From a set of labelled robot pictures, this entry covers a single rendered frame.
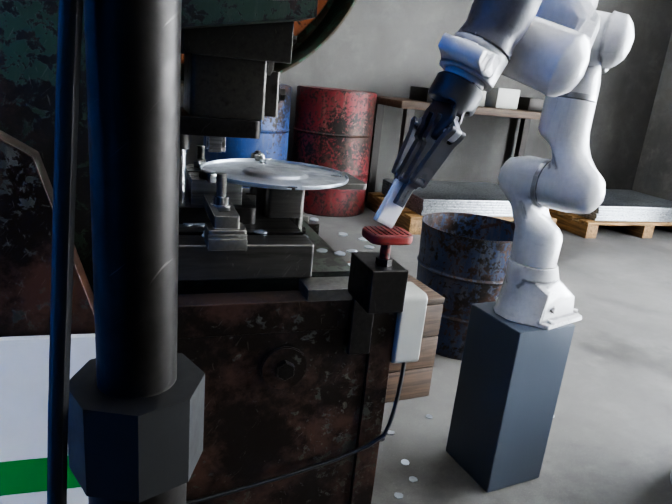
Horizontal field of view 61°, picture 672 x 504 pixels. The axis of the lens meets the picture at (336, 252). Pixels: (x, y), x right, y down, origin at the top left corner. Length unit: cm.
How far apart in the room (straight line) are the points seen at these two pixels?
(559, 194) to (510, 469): 72
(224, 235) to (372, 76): 393
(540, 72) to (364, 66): 383
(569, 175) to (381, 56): 354
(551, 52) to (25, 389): 89
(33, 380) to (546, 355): 111
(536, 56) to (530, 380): 83
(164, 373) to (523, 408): 134
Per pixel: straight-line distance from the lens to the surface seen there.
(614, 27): 131
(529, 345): 144
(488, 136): 531
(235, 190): 106
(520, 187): 141
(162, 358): 24
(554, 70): 93
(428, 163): 83
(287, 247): 95
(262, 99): 104
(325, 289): 94
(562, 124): 138
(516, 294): 145
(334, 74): 464
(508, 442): 157
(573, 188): 135
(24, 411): 95
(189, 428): 25
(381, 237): 84
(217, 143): 109
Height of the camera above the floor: 98
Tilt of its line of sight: 17 degrees down
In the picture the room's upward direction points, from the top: 6 degrees clockwise
